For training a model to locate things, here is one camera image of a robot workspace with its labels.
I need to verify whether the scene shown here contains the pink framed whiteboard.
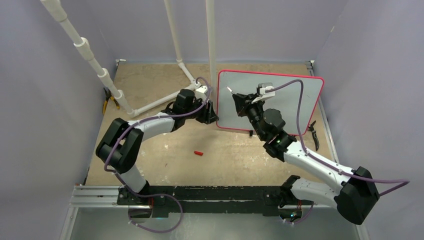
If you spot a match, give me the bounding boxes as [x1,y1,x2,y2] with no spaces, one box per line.
[216,69,325,135]

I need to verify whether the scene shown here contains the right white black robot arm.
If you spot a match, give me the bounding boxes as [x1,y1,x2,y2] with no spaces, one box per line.
[232,93,380,225]

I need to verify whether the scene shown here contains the yellow black pliers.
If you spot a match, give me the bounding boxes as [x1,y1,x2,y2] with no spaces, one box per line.
[102,87,121,115]

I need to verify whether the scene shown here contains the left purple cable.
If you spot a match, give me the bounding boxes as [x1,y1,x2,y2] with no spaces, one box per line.
[103,76,184,234]

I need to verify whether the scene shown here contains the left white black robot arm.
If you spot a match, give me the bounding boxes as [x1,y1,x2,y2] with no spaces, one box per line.
[95,85,218,205]

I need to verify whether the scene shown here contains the white PVC pipe frame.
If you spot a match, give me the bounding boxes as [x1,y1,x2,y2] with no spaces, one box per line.
[40,0,220,119]

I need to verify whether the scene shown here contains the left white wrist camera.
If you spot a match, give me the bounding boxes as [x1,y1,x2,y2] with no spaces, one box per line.
[194,85,208,99]

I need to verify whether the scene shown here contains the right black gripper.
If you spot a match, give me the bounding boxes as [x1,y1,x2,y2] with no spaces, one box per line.
[234,93,267,140]

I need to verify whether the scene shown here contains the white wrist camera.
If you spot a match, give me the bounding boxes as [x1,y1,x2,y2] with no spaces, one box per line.
[194,85,208,99]
[251,82,276,104]

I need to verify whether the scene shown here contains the aluminium rail frame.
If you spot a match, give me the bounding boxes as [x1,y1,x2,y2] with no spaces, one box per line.
[60,186,369,240]

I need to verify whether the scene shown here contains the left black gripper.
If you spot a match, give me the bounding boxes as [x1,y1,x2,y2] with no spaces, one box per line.
[183,96,218,124]

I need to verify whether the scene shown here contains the purple cable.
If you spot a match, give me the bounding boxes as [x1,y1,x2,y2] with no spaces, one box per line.
[103,76,184,234]
[264,79,410,226]

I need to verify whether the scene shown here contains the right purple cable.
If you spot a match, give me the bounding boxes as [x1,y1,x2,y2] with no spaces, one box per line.
[264,79,410,226]

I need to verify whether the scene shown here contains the black tool by whiteboard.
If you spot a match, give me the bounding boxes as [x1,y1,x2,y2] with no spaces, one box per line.
[307,120,320,151]

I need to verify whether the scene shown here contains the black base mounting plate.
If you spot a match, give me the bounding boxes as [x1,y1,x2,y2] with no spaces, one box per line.
[117,185,311,218]

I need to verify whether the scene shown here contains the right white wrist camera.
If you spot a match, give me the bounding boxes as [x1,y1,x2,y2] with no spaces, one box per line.
[251,82,276,104]

